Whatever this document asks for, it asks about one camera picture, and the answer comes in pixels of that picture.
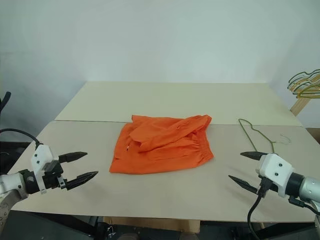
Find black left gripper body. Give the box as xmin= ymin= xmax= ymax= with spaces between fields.
xmin=41 ymin=160 xmax=69 ymax=192

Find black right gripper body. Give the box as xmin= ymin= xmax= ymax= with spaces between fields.
xmin=255 ymin=168 xmax=280 ymax=194

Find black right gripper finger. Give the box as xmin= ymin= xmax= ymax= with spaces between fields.
xmin=240 ymin=150 xmax=268 ymax=162
xmin=228 ymin=174 xmax=260 ymax=195

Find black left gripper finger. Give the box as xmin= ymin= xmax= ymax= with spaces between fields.
xmin=65 ymin=170 xmax=99 ymax=191
xmin=58 ymin=151 xmax=89 ymax=164

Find green wire hanger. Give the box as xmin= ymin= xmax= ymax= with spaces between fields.
xmin=238 ymin=118 xmax=292 ymax=155
xmin=287 ymin=68 xmax=320 ymax=89

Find orange shorts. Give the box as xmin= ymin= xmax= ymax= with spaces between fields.
xmin=108 ymin=114 xmax=215 ymax=175

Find cardboard box under table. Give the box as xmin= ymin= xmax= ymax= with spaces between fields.
xmin=103 ymin=215 xmax=202 ymax=234

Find black curved object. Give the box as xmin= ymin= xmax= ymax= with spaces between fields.
xmin=0 ymin=91 xmax=12 ymax=118

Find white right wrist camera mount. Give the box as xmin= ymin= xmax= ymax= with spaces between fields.
xmin=255 ymin=153 xmax=296 ymax=200

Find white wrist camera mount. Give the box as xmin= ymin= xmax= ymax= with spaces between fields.
xmin=255 ymin=153 xmax=296 ymax=200
xmin=30 ymin=144 xmax=55 ymax=195

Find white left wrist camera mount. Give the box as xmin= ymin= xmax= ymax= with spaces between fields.
xmin=30 ymin=144 xmax=55 ymax=195

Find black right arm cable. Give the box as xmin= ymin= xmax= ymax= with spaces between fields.
xmin=246 ymin=177 xmax=320 ymax=240

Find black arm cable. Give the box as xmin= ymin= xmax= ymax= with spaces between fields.
xmin=246 ymin=177 xmax=320 ymax=240
xmin=0 ymin=128 xmax=42 ymax=147

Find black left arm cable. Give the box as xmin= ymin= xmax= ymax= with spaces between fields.
xmin=0 ymin=128 xmax=42 ymax=147

